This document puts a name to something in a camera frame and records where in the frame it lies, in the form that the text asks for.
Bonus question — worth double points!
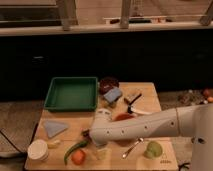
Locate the bunch of dark grapes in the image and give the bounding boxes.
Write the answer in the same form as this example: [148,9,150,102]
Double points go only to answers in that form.
[81,129,90,137]

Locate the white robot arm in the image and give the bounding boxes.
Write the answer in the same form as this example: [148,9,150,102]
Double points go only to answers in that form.
[89,104,213,171]

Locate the green plastic tray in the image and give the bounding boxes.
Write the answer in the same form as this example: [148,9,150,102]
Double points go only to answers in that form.
[44,77,98,112]

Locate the green chili pepper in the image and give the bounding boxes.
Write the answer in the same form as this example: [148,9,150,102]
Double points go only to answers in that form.
[64,140,89,165]

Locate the orange tomato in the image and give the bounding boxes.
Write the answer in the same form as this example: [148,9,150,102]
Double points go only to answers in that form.
[71,149,86,165]

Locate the metal spoon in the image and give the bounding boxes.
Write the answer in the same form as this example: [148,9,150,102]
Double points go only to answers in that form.
[122,138,144,159]

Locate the orange bowl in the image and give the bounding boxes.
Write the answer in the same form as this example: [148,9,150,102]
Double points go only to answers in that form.
[113,113,134,121]

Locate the small yellow piece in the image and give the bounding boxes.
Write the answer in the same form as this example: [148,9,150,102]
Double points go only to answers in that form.
[47,140,61,149]

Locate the green cup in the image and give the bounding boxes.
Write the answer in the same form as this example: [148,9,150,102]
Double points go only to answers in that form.
[144,141,163,159]

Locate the blue triangular cloth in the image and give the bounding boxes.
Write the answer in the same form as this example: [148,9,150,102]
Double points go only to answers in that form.
[43,120,69,138]

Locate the blue sponge block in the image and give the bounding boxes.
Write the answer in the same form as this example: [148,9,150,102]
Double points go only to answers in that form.
[103,87,122,103]

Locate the brown black brush block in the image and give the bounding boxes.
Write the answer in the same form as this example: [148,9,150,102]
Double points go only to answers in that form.
[124,89,142,104]

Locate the dark red bowl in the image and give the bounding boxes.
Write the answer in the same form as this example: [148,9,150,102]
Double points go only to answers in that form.
[99,77,119,94]

